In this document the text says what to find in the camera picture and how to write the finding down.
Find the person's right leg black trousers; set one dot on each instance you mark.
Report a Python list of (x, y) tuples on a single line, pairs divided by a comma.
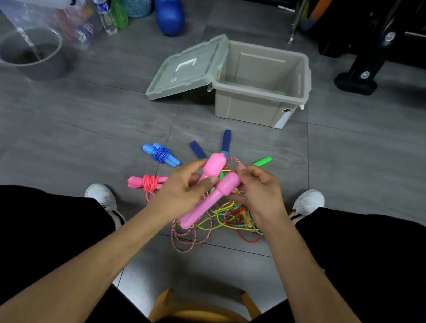
[(396, 259)]

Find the orange and green foam stick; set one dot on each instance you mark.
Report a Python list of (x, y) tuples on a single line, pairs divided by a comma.
[(322, 4)]

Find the white left shoe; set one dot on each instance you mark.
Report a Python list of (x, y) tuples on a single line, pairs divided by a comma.
[(99, 193)]

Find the white right shoe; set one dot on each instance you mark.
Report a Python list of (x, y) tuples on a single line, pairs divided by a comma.
[(310, 200)]

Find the grey plastic storage box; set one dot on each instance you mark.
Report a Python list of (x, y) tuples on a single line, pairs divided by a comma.
[(246, 110)]

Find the person's left leg black trousers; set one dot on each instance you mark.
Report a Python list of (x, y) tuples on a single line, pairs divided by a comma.
[(1, 234)]

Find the green spray bottle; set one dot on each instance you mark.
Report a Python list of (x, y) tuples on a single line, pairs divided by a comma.
[(119, 15)]

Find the wooden stool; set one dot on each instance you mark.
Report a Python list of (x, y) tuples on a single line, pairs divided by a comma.
[(160, 307)]

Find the grey-green box lid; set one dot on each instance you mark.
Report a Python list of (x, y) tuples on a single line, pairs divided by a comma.
[(182, 75)]

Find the clear water bottle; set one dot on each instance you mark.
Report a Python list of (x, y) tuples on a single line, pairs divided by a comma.
[(107, 21)]

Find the person's left hand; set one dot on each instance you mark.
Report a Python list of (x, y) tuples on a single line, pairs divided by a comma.
[(178, 198)]

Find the grey metal bowl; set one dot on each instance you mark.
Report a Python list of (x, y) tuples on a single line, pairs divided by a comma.
[(55, 72)]

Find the black dumbbell rack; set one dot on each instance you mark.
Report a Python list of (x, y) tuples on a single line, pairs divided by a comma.
[(365, 67)]

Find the person's right hand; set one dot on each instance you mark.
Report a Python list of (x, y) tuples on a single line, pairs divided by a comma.
[(261, 198)]

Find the person's right forearm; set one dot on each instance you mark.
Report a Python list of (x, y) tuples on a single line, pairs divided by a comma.
[(334, 314)]

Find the person's leg black trousers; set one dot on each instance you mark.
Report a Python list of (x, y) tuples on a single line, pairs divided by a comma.
[(396, 259), (1, 234)]

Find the person's left forearm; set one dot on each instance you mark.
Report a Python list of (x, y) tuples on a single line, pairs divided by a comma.
[(71, 278)]

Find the white shoe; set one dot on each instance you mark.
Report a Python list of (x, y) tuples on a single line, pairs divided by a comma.
[(99, 193), (310, 200)]

